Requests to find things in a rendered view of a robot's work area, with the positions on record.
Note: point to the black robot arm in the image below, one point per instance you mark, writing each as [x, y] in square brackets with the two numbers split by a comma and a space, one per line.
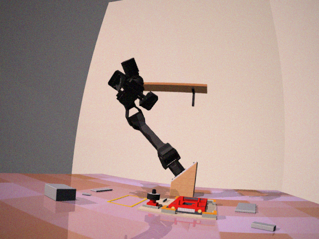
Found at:
[167, 154]

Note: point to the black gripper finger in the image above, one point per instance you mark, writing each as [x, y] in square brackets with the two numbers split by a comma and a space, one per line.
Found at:
[146, 100]
[118, 83]

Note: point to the black toy wheel with grey hub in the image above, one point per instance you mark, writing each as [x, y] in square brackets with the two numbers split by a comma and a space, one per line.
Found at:
[155, 196]

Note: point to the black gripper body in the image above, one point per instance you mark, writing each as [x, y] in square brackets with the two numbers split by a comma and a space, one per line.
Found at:
[133, 88]

